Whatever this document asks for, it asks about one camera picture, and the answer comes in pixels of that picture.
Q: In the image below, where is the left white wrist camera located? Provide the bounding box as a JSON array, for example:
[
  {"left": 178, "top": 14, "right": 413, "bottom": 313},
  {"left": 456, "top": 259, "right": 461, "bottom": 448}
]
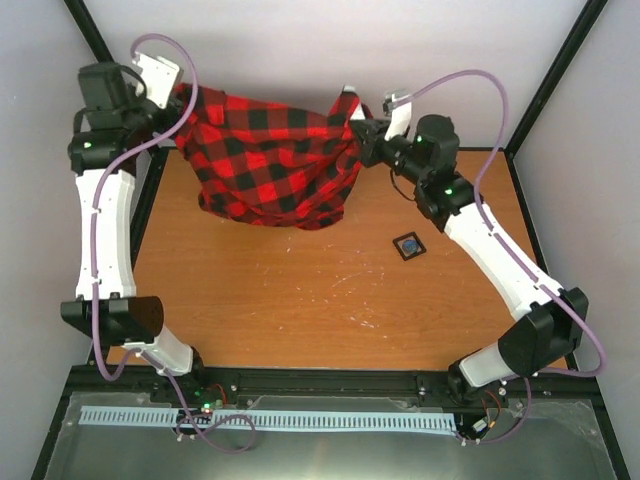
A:
[{"left": 132, "top": 52, "right": 183, "bottom": 109}]

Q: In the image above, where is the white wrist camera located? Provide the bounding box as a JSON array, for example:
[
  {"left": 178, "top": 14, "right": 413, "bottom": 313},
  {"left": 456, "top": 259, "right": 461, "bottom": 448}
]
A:
[
  {"left": 383, "top": 90, "right": 412, "bottom": 141},
  {"left": 132, "top": 52, "right": 183, "bottom": 109}
]

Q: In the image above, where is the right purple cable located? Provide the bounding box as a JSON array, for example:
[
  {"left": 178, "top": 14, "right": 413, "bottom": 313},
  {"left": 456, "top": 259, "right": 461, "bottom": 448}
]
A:
[{"left": 399, "top": 69, "right": 609, "bottom": 447}]

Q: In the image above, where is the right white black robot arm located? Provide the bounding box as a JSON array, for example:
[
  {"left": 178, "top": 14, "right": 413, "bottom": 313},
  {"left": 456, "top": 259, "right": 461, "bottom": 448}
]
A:
[{"left": 350, "top": 115, "right": 589, "bottom": 404}]

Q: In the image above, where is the light blue slotted cable duct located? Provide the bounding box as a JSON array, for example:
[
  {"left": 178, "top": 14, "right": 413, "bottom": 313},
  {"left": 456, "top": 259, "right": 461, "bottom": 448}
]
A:
[{"left": 78, "top": 406, "right": 457, "bottom": 435}]

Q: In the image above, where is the black frame post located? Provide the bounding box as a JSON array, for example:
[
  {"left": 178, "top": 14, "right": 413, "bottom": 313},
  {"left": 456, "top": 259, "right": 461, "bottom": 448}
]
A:
[
  {"left": 63, "top": 0, "right": 114, "bottom": 62},
  {"left": 504, "top": 0, "right": 608, "bottom": 160}
]

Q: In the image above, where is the small black square tray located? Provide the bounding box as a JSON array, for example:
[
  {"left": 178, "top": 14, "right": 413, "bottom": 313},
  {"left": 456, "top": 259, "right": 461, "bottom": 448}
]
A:
[{"left": 392, "top": 232, "right": 427, "bottom": 261}]

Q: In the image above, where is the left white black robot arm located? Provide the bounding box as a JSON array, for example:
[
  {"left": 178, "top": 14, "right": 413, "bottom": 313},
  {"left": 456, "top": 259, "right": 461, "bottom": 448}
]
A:
[{"left": 60, "top": 55, "right": 208, "bottom": 403}]

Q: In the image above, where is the red black plaid shirt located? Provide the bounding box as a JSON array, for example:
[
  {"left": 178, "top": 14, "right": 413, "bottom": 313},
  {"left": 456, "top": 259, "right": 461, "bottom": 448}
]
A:
[{"left": 175, "top": 87, "right": 372, "bottom": 231}]

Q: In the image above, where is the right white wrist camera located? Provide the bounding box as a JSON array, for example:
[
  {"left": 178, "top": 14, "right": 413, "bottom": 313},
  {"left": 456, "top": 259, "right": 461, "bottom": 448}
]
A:
[{"left": 383, "top": 90, "right": 412, "bottom": 141}]

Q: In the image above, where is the left black frame post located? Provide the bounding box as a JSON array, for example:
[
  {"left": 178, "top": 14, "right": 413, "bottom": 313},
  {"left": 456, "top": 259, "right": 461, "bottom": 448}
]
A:
[{"left": 63, "top": 0, "right": 114, "bottom": 62}]

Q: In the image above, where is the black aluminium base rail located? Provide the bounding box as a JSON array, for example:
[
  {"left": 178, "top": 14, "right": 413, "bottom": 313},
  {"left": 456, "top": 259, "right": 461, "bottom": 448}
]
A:
[{"left": 69, "top": 365, "right": 599, "bottom": 407}]

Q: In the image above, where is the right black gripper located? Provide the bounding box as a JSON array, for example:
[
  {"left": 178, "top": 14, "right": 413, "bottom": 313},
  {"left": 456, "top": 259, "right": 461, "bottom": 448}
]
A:
[{"left": 348, "top": 118, "right": 427, "bottom": 186}]

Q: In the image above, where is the right black frame post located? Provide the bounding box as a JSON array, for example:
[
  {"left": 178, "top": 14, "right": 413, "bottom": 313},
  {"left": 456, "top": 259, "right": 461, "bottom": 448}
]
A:
[{"left": 504, "top": 0, "right": 608, "bottom": 160}]

